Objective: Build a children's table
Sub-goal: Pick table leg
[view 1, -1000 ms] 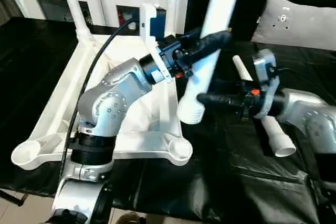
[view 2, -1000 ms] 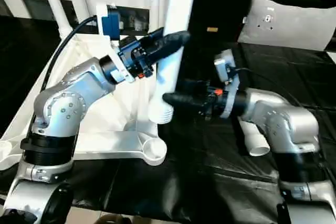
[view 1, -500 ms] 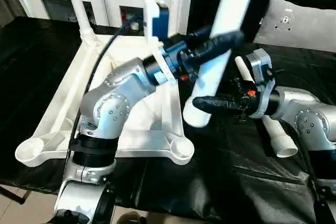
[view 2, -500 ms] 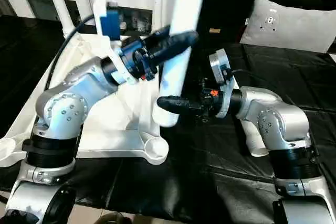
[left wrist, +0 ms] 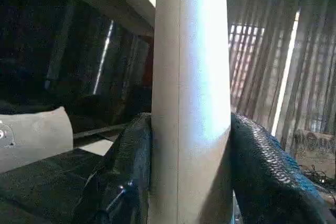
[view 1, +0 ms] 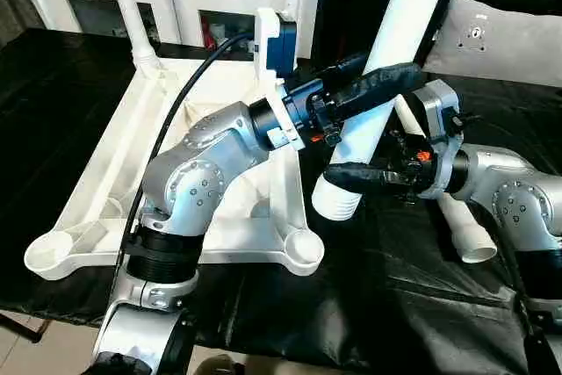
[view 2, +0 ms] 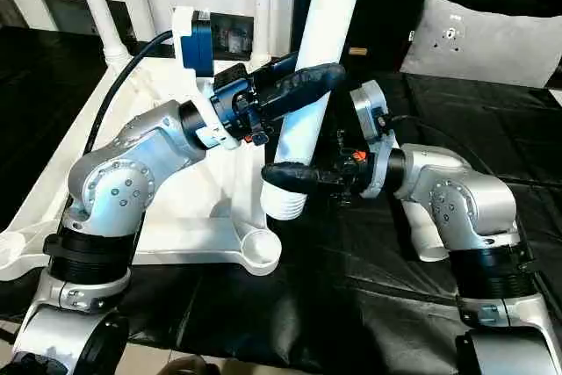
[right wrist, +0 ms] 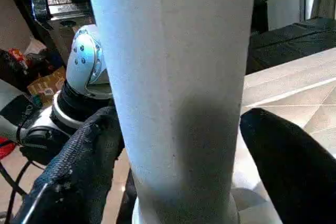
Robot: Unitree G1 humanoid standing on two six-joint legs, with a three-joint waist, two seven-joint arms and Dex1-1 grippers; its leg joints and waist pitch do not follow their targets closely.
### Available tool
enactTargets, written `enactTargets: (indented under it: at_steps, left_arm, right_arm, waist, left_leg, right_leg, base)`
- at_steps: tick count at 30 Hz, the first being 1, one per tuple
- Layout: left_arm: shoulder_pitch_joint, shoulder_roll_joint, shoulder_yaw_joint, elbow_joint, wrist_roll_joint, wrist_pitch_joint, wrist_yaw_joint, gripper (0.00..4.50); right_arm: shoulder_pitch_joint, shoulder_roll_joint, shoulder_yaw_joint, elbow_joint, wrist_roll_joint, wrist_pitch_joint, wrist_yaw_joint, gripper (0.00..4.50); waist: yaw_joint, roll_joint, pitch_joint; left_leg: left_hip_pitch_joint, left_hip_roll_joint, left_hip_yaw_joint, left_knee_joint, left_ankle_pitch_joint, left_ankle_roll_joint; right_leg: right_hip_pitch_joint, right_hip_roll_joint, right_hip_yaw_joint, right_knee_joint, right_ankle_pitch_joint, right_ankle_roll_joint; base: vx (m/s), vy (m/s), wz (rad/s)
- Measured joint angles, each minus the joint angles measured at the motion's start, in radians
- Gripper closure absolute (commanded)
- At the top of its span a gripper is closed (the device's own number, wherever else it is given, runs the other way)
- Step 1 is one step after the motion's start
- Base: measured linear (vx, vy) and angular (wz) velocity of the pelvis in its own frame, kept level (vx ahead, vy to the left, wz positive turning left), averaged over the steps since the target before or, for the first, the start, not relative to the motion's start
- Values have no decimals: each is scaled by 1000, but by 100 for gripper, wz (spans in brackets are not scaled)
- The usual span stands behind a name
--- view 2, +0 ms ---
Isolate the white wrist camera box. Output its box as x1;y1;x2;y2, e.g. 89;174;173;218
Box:
349;80;393;200
171;6;240;150

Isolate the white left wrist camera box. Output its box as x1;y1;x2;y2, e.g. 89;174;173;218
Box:
171;6;240;150

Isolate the white plastic table top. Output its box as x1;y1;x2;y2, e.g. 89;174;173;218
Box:
0;54;282;282

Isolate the black work mat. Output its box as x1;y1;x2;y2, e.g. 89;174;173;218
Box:
0;28;562;375

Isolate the white plastic table leg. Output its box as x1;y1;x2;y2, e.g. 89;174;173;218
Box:
262;0;371;221
406;208;451;263
252;0;273;69
72;0;134;74

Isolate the grey cushion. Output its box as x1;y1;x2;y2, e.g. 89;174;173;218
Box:
400;0;562;89

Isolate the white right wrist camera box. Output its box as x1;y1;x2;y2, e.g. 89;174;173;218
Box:
349;80;393;200

